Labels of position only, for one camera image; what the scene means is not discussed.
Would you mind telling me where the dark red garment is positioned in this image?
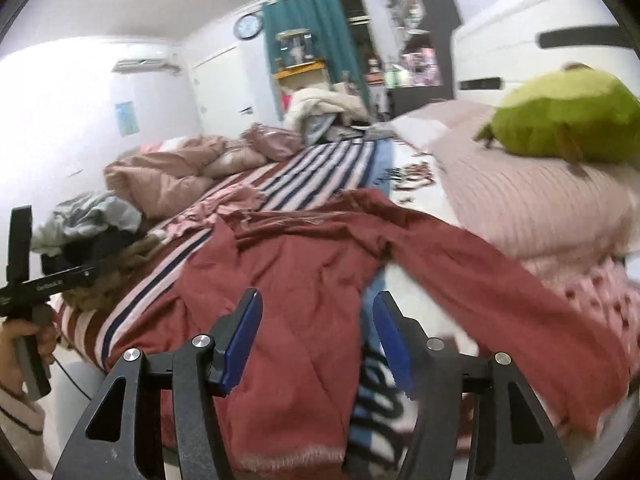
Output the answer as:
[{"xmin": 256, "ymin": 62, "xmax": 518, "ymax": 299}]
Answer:
[{"xmin": 105, "ymin": 188, "xmax": 631, "ymax": 474}]

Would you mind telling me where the grey clothes pile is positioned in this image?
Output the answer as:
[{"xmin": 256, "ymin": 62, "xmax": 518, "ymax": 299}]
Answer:
[{"xmin": 30, "ymin": 192, "xmax": 167, "ymax": 312}]

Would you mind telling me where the person's left hand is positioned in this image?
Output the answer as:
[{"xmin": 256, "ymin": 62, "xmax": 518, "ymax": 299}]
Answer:
[{"xmin": 1, "ymin": 318, "xmax": 58, "ymax": 396}]

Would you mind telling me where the striped fleece blanket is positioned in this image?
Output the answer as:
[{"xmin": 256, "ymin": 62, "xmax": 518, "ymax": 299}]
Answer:
[{"xmin": 52, "ymin": 136, "xmax": 501, "ymax": 476}]

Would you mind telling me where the brown pink duvet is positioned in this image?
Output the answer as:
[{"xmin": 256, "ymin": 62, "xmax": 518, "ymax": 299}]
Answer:
[{"xmin": 103, "ymin": 136, "xmax": 268, "ymax": 221}]

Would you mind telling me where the light pink garment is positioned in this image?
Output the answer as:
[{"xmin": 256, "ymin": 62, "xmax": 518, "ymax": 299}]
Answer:
[{"xmin": 151, "ymin": 183, "xmax": 266, "ymax": 243}]

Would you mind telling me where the pink ribbed pillow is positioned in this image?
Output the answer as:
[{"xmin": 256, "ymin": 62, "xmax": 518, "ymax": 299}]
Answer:
[{"xmin": 392, "ymin": 100, "xmax": 639, "ymax": 261}]

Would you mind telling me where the white air conditioner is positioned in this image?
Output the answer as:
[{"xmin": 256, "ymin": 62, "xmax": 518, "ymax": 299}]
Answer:
[{"xmin": 112, "ymin": 58, "xmax": 181, "ymax": 75}]

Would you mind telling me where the white door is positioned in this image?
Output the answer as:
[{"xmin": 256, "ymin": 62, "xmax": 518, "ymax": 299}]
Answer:
[{"xmin": 191, "ymin": 39, "xmax": 281, "ymax": 139}]

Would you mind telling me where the mauve satin bag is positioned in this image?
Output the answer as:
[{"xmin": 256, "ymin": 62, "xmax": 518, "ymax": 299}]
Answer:
[{"xmin": 242, "ymin": 122, "xmax": 304, "ymax": 162}]

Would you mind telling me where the green plush toy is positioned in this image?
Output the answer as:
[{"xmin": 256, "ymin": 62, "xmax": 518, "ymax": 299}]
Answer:
[{"xmin": 474, "ymin": 64, "xmax": 639, "ymax": 165}]

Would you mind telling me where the cream blanket pile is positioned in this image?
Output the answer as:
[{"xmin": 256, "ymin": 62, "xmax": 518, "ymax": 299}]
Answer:
[{"xmin": 283, "ymin": 88, "xmax": 369, "ymax": 146}]

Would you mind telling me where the yellow wooden cabinet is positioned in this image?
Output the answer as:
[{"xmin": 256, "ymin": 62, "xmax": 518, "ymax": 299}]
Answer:
[{"xmin": 272, "ymin": 60, "xmax": 332, "ymax": 94}]

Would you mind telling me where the teal curtain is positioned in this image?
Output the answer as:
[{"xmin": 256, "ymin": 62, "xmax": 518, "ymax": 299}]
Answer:
[{"xmin": 262, "ymin": 0, "xmax": 370, "ymax": 106}]

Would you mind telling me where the dark shelving unit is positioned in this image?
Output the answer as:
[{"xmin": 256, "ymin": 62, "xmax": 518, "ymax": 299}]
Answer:
[{"xmin": 388, "ymin": 0, "xmax": 461, "ymax": 116}]

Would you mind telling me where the white bed headboard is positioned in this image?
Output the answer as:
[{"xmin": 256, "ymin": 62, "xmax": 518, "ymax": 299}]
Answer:
[{"xmin": 451, "ymin": 0, "xmax": 639, "ymax": 105}]

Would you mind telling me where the blue wall poster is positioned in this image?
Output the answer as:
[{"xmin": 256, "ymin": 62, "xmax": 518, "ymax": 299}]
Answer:
[{"xmin": 115, "ymin": 101, "xmax": 140, "ymax": 136}]

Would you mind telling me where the round wall clock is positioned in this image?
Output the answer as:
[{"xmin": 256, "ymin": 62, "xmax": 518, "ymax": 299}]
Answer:
[{"xmin": 233, "ymin": 13, "xmax": 264, "ymax": 41}]

